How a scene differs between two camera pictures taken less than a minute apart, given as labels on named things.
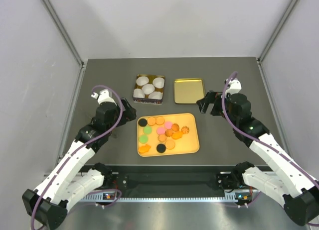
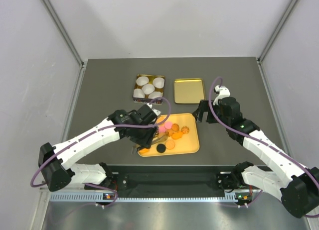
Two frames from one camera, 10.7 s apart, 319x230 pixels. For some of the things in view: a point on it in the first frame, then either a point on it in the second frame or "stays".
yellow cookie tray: [168, 135] stays
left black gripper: [129, 114] → [146, 142]
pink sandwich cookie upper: [168, 125] stays
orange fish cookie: [177, 135] stays
